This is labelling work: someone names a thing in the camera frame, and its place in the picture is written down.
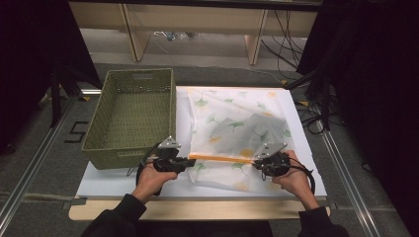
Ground person's right hand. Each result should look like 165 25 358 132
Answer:
272 149 321 212

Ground hand-held gripper cable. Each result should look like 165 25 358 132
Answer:
288 162 317 196
126 141 164 198

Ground green woven basket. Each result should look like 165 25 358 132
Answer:
81 67 178 171

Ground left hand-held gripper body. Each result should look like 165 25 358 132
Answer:
151 134 190 175

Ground white board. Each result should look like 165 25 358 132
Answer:
75 85 328 198

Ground right hand-held gripper cable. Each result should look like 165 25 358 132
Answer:
288 162 317 196

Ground black cables on floor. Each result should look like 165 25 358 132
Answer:
284 72 344 135

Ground short metal rail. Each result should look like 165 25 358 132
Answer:
78 88 104 96

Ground light wooden shelf unit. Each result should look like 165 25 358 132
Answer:
67 0 322 66

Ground left hand-held gripper cable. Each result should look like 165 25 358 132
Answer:
126 141 164 198

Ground black metal stand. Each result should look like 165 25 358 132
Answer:
48 63 101 128

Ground metal floor rail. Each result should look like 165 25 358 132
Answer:
0 94 84 225
316 118 383 237

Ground white leaf-print mesh laundry bag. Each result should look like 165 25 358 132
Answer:
186 87 294 194

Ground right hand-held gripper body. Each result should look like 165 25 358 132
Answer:
259 141 292 178

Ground black curtain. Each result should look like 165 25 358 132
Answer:
295 0 419 237
0 0 103 156

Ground black cables under shelf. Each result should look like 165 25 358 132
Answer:
261 9 304 72

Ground person's left hand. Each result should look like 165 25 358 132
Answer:
130 162 179 205

